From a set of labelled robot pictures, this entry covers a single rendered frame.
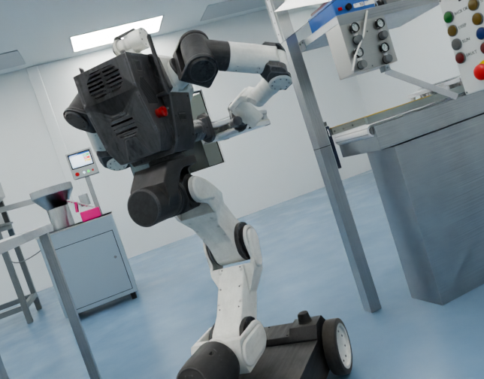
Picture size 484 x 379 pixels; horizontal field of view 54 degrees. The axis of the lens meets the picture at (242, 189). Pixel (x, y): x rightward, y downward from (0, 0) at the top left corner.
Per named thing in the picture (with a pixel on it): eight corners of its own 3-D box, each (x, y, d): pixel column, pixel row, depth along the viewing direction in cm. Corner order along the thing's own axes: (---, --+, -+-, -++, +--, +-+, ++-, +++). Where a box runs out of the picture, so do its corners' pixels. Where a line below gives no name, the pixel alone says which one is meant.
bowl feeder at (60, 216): (40, 236, 397) (25, 194, 394) (46, 233, 431) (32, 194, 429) (98, 216, 409) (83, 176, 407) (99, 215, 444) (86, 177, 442)
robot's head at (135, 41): (145, 53, 147) (136, 25, 147) (119, 65, 152) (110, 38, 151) (156, 54, 154) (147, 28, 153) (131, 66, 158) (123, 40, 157)
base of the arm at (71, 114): (105, 136, 157) (89, 111, 149) (74, 134, 162) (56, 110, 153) (124, 104, 165) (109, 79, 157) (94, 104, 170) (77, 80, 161)
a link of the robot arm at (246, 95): (233, 101, 179) (251, 80, 169) (250, 116, 181) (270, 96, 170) (225, 110, 175) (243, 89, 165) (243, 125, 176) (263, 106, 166)
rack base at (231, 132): (225, 139, 228) (223, 134, 228) (270, 123, 218) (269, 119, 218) (203, 144, 206) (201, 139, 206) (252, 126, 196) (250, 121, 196)
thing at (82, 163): (88, 219, 428) (65, 154, 423) (88, 219, 438) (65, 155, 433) (113, 211, 434) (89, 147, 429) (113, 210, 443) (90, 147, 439)
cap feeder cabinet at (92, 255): (66, 325, 386) (34, 238, 381) (72, 310, 441) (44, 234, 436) (140, 297, 402) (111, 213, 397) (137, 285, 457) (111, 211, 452)
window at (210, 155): (137, 192, 680) (110, 114, 672) (137, 192, 681) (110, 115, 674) (225, 162, 716) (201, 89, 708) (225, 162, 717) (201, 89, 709)
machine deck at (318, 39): (339, 25, 181) (336, 15, 181) (295, 56, 217) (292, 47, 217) (458, -4, 202) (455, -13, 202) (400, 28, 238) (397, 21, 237)
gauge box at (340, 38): (354, 73, 183) (338, 22, 181) (340, 80, 192) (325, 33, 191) (397, 60, 190) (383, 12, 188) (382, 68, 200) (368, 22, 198)
